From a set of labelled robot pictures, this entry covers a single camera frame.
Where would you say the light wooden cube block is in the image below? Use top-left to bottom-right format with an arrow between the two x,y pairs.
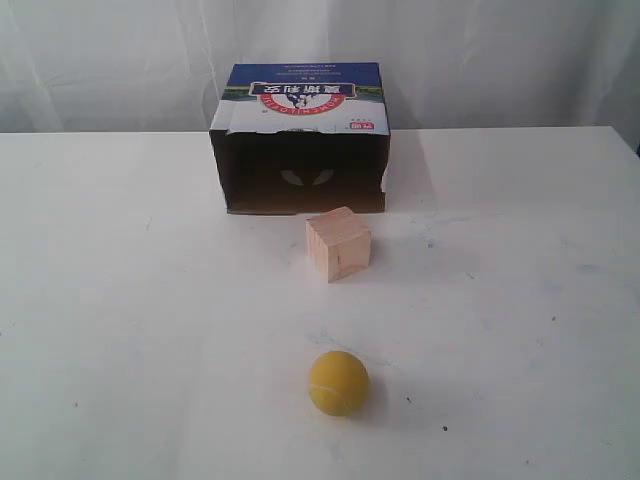
305,206 -> 372,283

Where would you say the yellow tennis ball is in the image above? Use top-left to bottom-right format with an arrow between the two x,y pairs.
309,350 -> 370,417

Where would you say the white backdrop curtain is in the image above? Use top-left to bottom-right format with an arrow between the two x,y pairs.
1,0 -> 639,143

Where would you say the blue white cardboard box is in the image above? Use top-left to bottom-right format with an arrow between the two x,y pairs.
209,62 -> 391,215

